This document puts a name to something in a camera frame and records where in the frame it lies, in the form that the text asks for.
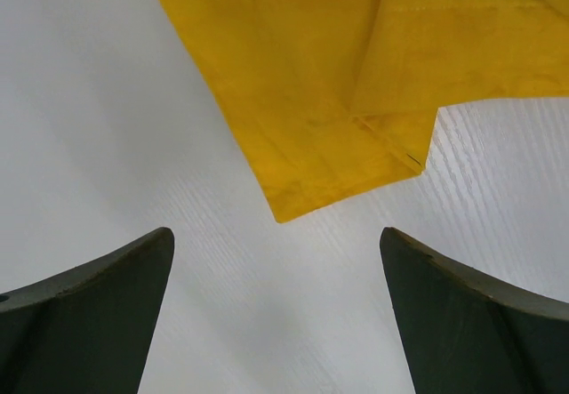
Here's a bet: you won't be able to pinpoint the yellow Pikachu cloth placemat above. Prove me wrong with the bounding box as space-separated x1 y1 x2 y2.
159 0 568 222

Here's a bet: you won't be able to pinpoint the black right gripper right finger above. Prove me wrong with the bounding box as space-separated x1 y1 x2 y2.
380 228 568 393

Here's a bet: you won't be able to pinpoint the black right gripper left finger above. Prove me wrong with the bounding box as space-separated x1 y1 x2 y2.
1 228 174 393

